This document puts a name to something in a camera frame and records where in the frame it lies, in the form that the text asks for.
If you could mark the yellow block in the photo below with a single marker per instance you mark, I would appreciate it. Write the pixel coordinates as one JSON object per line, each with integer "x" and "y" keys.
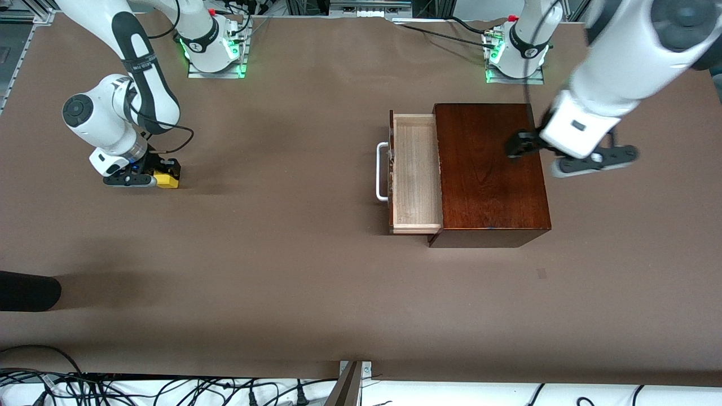
{"x": 165, "y": 181}

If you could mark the black cylindrical object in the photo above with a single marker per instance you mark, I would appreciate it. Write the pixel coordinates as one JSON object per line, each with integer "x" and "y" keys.
{"x": 28, "y": 290}

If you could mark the dark brown wooden cabinet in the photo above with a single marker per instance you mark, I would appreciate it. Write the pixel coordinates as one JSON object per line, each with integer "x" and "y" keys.
{"x": 485, "y": 192}

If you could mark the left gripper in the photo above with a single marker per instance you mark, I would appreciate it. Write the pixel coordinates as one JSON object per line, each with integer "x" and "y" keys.
{"x": 529, "y": 141}

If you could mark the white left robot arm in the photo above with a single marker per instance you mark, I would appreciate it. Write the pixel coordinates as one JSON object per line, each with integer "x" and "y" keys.
{"x": 632, "y": 56}

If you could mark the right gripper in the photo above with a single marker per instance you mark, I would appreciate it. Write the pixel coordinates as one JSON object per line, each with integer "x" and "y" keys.
{"x": 153, "y": 164}

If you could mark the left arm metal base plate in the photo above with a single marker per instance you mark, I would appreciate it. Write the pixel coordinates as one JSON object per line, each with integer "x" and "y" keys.
{"x": 516, "y": 81}

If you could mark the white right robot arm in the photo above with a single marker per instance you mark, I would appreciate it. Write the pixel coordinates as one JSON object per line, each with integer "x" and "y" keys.
{"x": 96, "y": 124}

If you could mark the aluminium table edge rail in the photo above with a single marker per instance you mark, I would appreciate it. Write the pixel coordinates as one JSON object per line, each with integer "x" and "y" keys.
{"x": 44, "y": 18}

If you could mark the metal table clamp bracket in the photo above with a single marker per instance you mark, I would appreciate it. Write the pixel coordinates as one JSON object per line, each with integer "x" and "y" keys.
{"x": 352, "y": 375}

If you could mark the grey power strip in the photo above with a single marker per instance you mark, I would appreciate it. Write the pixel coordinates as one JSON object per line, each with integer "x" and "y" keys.
{"x": 369, "y": 7}

